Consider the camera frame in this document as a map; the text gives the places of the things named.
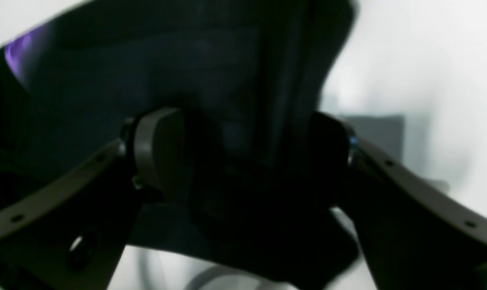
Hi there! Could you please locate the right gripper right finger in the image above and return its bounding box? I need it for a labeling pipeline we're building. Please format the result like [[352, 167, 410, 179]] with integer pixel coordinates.
[[308, 112, 487, 290]]

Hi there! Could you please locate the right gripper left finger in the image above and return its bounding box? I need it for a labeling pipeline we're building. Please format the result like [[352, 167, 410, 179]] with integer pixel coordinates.
[[0, 107, 185, 290]]

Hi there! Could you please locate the black T-shirt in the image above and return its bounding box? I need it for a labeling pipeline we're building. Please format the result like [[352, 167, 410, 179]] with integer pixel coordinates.
[[0, 0, 358, 290]]

